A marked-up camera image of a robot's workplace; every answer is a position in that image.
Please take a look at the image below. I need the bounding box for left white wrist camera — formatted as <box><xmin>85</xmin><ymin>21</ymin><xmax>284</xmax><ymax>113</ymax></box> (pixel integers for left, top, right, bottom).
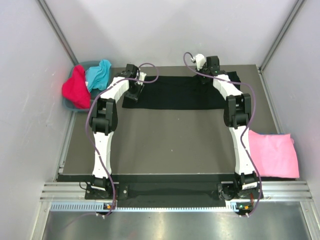
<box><xmin>136</xmin><ymin>72</ymin><xmax>147</xmax><ymax>85</ymax></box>

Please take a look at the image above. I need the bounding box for right aluminium frame post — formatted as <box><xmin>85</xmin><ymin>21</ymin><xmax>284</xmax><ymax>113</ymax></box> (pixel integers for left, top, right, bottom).
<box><xmin>258</xmin><ymin>0</ymin><xmax>306</xmax><ymax>73</ymax></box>

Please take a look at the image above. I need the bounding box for left aluminium frame post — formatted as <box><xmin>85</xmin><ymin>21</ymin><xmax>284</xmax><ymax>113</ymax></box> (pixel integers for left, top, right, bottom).
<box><xmin>36</xmin><ymin>0</ymin><xmax>79</xmax><ymax>66</ymax></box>

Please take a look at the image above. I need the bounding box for teal t shirt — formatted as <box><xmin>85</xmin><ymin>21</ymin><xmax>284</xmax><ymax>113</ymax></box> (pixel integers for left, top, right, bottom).
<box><xmin>85</xmin><ymin>59</ymin><xmax>112</xmax><ymax>92</ymax></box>

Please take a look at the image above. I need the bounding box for aluminium frame post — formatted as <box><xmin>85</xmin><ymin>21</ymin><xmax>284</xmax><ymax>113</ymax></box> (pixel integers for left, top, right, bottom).
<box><xmin>36</xmin><ymin>0</ymin><xmax>79</xmax><ymax>66</ymax></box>
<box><xmin>258</xmin><ymin>0</ymin><xmax>306</xmax><ymax>73</ymax></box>

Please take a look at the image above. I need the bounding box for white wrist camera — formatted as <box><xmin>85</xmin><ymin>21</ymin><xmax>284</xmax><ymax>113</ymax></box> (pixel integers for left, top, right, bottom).
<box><xmin>191</xmin><ymin>53</ymin><xmax>207</xmax><ymax>71</ymax></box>
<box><xmin>136</xmin><ymin>72</ymin><xmax>147</xmax><ymax>85</ymax></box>

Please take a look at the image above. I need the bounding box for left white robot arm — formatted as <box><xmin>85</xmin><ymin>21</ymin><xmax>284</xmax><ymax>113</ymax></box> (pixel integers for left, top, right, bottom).
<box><xmin>86</xmin><ymin>64</ymin><xmax>146</xmax><ymax>199</ymax></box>

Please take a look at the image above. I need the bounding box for aluminium front rail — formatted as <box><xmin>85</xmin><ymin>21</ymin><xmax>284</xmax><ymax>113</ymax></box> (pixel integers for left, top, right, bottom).
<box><xmin>40</xmin><ymin>181</ymin><xmax>312</xmax><ymax>202</ymax></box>

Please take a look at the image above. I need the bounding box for folded pink t shirt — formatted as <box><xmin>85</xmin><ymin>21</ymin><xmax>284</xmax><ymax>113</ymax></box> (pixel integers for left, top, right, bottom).
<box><xmin>248</xmin><ymin>130</ymin><xmax>300</xmax><ymax>179</ymax></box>

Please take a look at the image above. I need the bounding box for red t shirt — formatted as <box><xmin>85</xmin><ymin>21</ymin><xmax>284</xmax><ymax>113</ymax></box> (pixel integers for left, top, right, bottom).
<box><xmin>61</xmin><ymin>65</ymin><xmax>91</xmax><ymax>109</ymax></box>

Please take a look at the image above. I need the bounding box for black t shirt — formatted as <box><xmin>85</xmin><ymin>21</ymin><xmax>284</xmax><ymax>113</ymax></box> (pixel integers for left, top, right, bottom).
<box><xmin>122</xmin><ymin>75</ymin><xmax>226</xmax><ymax>110</ymax></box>

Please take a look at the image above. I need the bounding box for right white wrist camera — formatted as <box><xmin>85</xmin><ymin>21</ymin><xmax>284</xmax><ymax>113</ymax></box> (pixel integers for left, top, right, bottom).
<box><xmin>191</xmin><ymin>53</ymin><xmax>207</xmax><ymax>71</ymax></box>

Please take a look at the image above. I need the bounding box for slotted grey cable duct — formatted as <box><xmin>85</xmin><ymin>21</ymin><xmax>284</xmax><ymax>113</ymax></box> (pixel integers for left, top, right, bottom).
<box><xmin>50</xmin><ymin>201</ymin><xmax>251</xmax><ymax>213</ymax></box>

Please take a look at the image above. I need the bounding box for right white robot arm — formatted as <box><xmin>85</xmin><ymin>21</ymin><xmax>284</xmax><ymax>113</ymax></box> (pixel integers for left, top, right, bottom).
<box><xmin>193</xmin><ymin>54</ymin><xmax>258</xmax><ymax>201</ymax></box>

